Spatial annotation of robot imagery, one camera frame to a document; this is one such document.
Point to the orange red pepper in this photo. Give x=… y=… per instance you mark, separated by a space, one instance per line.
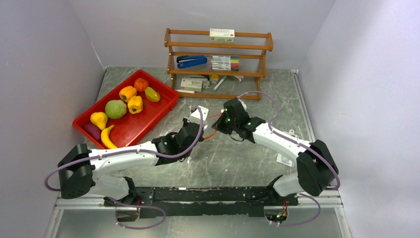
x=141 y=84

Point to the white box on top shelf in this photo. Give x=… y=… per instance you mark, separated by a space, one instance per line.
x=222 y=35

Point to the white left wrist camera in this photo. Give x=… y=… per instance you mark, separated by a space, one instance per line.
x=199 y=115

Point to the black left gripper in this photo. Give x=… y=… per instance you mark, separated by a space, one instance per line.
x=185 y=122

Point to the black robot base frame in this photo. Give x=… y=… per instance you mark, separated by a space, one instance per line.
x=197 y=201

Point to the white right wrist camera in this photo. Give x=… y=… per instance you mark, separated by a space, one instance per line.
x=242 y=103

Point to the blue stapler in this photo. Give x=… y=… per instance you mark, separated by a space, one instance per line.
x=190 y=61

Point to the yellow banana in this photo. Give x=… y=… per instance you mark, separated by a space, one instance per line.
x=106 y=139

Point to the yellow orange bell pepper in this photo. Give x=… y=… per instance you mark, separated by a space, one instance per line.
x=127 y=93

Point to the green round cabbage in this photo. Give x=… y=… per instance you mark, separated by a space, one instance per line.
x=115 y=109

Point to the green white marker pen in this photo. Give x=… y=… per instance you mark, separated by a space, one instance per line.
x=219 y=83

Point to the white staples box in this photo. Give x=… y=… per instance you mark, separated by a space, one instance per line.
x=191 y=84

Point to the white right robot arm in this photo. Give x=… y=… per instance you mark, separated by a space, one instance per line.
x=316 y=169

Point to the purple eggplant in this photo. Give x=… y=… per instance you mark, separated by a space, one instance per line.
x=93 y=131

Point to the pack of coloured markers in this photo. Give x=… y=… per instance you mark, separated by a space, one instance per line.
x=224 y=63

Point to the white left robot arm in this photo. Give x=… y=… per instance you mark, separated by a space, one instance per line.
x=85 y=170

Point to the yellow green mango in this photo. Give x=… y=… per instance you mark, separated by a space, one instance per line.
x=152 y=95

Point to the yellow pear squash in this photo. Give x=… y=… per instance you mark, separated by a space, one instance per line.
x=99 y=119

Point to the red plastic tray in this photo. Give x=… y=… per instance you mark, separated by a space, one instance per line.
x=131 y=128

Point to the wooden three-tier shelf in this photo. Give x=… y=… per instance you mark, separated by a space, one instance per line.
x=191 y=52

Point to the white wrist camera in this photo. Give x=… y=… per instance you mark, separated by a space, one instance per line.
x=199 y=115
x=242 y=103

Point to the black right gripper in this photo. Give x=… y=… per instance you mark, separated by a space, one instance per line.
x=219 y=125

